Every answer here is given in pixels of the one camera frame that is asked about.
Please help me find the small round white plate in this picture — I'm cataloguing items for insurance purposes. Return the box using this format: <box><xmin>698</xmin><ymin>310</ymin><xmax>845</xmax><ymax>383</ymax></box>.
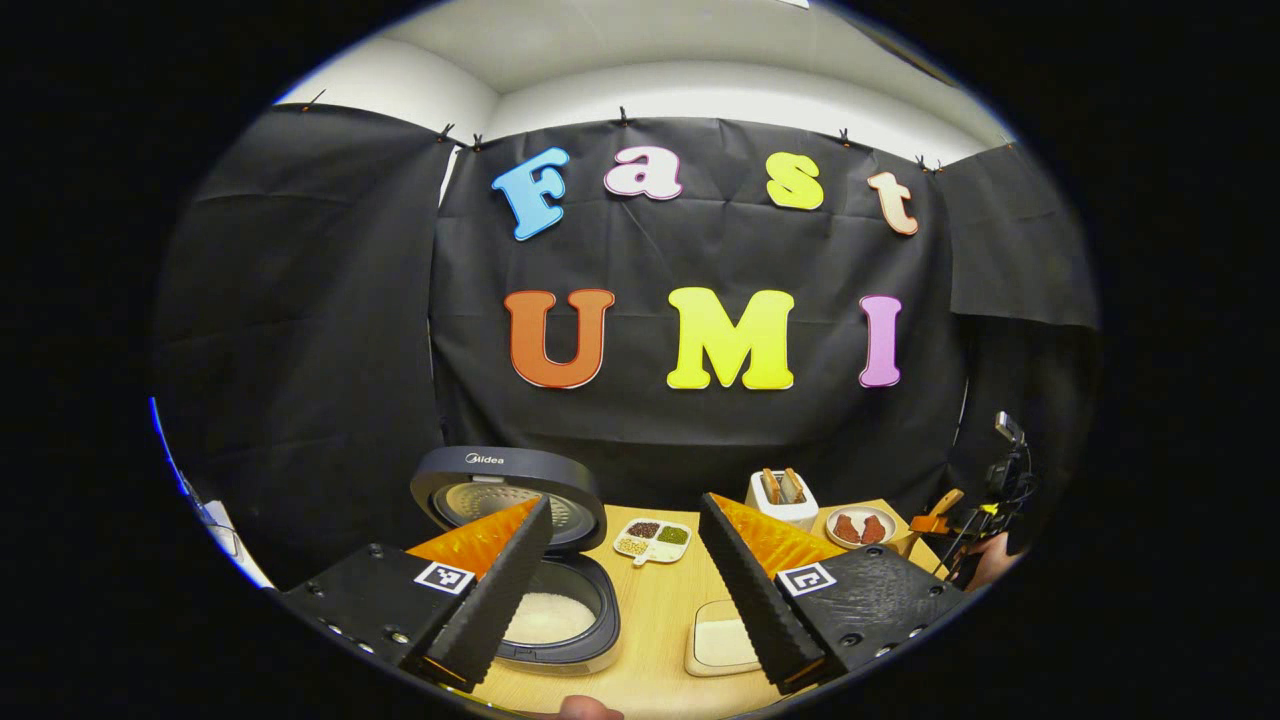
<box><xmin>825</xmin><ymin>504</ymin><xmax>898</xmax><ymax>551</ymax></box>

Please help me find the clear glass rice dish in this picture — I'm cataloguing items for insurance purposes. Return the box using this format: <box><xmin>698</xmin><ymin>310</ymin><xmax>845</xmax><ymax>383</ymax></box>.
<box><xmin>684</xmin><ymin>597</ymin><xmax>767</xmax><ymax>679</ymax></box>

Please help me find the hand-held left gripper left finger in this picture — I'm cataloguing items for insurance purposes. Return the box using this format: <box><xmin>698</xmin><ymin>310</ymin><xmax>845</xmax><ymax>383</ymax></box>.
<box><xmin>280</xmin><ymin>494</ymin><xmax>555</xmax><ymax>693</ymax></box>

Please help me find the white divided bean dish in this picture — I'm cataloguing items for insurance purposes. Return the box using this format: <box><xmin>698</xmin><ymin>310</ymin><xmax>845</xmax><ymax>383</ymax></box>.
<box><xmin>612</xmin><ymin>517</ymin><xmax>694</xmax><ymax>569</ymax></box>

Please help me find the black backdrop cloth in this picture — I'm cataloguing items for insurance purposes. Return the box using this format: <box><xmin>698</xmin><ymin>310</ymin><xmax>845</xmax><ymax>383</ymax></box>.
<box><xmin>150</xmin><ymin>100</ymin><xmax>1101</xmax><ymax>591</ymax></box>

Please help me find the row of small cloth clips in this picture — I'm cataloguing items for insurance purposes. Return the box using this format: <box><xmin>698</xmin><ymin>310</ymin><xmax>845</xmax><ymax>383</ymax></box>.
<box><xmin>300</xmin><ymin>88</ymin><xmax>947</xmax><ymax>177</ymax></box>

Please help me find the white toaster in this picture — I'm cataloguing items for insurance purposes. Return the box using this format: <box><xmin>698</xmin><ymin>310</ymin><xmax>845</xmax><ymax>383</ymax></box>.
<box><xmin>744</xmin><ymin>467</ymin><xmax>820</xmax><ymax>532</ymax></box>

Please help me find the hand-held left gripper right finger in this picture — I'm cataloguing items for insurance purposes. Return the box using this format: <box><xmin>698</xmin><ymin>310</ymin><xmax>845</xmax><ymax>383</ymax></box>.
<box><xmin>698</xmin><ymin>491</ymin><xmax>969</xmax><ymax>693</ymax></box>

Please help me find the dark grey rice cooker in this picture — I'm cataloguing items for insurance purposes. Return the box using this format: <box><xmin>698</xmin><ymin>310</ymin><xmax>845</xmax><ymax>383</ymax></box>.
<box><xmin>409</xmin><ymin>445</ymin><xmax>622</xmax><ymax>677</ymax></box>

